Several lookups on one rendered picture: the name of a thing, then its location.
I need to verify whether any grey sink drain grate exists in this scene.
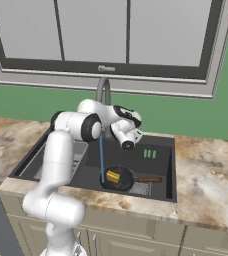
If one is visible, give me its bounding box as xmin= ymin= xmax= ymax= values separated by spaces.
xmin=129 ymin=181 xmax=153 ymax=197

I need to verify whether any yellow sponge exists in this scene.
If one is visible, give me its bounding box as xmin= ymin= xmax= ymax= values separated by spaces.
xmin=105 ymin=170 xmax=121 ymax=183

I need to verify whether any grey curved tap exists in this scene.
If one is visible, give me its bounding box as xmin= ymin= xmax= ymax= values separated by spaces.
xmin=95 ymin=77 xmax=112 ymax=106

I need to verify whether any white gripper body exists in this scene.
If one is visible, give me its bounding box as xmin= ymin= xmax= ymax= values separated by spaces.
xmin=133 ymin=129 xmax=145 ymax=143

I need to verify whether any beige false drawer front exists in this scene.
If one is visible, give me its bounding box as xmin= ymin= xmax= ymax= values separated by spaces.
xmin=81 ymin=207 xmax=188 ymax=240

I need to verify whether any silver cupboard handle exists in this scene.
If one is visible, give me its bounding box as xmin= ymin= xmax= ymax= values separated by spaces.
xmin=75 ymin=232 xmax=83 ymax=256
xmin=91 ymin=234 xmax=98 ymax=256

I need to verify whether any grey framed window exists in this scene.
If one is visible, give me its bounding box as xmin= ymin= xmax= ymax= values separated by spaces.
xmin=0 ymin=0 xmax=228 ymax=100

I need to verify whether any beige cupboard door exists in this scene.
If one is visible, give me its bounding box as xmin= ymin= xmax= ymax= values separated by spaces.
xmin=179 ymin=225 xmax=228 ymax=256
xmin=87 ymin=229 xmax=184 ymax=256
xmin=6 ymin=213 xmax=91 ymax=256

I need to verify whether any blue water stream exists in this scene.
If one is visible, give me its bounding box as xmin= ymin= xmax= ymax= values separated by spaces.
xmin=99 ymin=131 xmax=106 ymax=184

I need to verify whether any black pan with brown handle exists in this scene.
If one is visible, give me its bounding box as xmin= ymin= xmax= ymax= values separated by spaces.
xmin=99 ymin=164 xmax=164 ymax=192

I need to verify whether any dark grey sink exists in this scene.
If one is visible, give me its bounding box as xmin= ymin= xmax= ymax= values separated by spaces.
xmin=8 ymin=127 xmax=179 ymax=204

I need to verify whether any grey window latch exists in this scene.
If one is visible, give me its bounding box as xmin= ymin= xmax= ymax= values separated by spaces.
xmin=97 ymin=65 xmax=116 ymax=73

